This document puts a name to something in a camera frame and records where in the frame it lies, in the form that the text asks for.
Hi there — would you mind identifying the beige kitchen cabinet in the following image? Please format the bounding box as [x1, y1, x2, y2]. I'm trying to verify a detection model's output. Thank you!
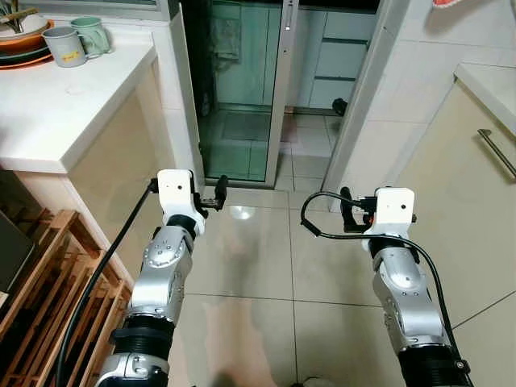
[64, 60, 202, 283]
[395, 77, 516, 327]

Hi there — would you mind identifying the white drawer unit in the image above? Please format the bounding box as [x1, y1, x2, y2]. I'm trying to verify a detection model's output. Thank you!
[309, 8, 380, 111]

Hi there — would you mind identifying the wooden slatted rack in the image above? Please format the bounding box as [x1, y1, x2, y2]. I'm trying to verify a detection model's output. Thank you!
[0, 208, 134, 387]

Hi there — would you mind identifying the green mug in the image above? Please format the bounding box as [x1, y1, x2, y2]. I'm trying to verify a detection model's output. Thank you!
[71, 16, 114, 59]

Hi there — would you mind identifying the grey mug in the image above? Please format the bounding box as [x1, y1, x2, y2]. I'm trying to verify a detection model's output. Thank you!
[42, 26, 88, 69]

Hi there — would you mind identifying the pink red cloth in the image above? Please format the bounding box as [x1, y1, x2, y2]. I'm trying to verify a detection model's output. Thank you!
[431, 0, 472, 10]

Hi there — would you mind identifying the orange plate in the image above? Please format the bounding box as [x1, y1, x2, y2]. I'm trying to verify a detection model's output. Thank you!
[0, 55, 54, 72]

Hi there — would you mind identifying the orange bowl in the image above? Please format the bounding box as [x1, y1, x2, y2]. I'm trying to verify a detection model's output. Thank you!
[0, 31, 52, 56]

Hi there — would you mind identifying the white bowl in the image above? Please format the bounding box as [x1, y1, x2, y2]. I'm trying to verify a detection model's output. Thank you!
[0, 8, 49, 40]

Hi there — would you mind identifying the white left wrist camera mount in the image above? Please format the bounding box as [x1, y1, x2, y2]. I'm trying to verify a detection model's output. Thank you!
[156, 169, 207, 236]

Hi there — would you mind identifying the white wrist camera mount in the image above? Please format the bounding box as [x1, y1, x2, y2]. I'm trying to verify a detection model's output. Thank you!
[156, 169, 207, 236]
[362, 188, 417, 252]

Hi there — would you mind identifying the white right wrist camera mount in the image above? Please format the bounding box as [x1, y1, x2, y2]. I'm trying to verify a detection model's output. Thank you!
[362, 188, 417, 252]

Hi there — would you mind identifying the glass door with metal frame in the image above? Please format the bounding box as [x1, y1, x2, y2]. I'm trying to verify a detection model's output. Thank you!
[196, 0, 301, 186]

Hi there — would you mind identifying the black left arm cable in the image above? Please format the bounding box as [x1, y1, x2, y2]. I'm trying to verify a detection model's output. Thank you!
[55, 179, 160, 387]

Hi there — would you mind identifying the steel cabinet handle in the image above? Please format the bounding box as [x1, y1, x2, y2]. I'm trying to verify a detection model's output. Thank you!
[477, 129, 516, 178]

